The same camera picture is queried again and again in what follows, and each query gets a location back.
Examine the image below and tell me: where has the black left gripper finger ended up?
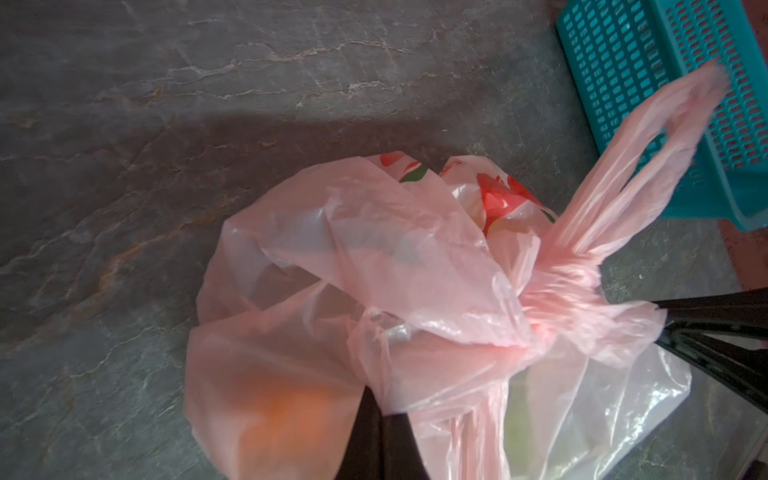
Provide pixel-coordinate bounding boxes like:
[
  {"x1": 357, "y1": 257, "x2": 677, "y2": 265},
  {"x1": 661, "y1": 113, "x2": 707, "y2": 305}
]
[{"x1": 335, "y1": 387, "x2": 430, "y2": 480}]

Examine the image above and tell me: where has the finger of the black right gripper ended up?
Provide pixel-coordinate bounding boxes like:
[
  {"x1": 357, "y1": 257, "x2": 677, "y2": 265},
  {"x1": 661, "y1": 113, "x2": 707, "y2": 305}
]
[{"x1": 656, "y1": 288, "x2": 767, "y2": 412}]

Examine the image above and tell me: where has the pink plastic bag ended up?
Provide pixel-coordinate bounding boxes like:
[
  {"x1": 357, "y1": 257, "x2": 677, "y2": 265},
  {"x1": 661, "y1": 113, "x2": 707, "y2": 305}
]
[{"x1": 184, "y1": 62, "x2": 728, "y2": 479}]

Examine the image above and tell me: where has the teal plastic basket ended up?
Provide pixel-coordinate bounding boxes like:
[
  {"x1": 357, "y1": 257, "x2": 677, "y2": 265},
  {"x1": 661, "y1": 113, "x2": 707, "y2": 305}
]
[{"x1": 555, "y1": 0, "x2": 768, "y2": 233}]

